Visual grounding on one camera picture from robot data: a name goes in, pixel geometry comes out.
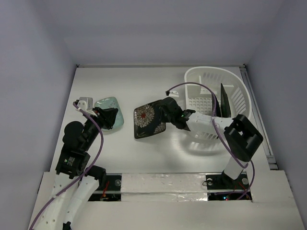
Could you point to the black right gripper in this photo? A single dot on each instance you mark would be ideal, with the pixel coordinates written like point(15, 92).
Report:
point(163, 111)

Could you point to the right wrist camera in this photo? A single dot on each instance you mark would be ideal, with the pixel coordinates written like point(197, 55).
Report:
point(172, 93)

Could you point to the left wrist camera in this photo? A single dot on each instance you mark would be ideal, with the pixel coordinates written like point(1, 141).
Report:
point(85, 104)

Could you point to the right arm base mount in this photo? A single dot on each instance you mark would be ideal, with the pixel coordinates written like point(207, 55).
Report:
point(221, 189)

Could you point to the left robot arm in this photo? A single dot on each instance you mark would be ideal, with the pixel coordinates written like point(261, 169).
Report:
point(75, 178)

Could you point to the white plastic dish rack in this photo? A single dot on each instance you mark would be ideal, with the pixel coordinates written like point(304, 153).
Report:
point(200, 99)

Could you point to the dark teal square plate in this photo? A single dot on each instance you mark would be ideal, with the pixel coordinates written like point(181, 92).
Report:
point(225, 105)

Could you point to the metal rail at right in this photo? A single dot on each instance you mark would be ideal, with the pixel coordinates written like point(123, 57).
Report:
point(259, 122)

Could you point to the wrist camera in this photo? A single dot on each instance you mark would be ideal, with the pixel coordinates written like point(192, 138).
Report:
point(172, 93)
point(85, 104)

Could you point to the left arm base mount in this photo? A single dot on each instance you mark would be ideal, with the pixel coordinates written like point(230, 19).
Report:
point(111, 191)

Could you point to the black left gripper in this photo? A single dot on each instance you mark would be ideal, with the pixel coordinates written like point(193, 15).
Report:
point(103, 114)

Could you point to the silver foil tape strip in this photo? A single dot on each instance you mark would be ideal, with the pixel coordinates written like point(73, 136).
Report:
point(163, 187)

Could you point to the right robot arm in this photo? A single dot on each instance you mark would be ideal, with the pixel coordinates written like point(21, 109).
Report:
point(238, 135)

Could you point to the light green speckled plate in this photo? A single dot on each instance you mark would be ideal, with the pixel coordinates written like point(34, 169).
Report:
point(111, 102)

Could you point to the black floral square plate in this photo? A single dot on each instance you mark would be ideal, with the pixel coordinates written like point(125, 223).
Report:
point(148, 120)

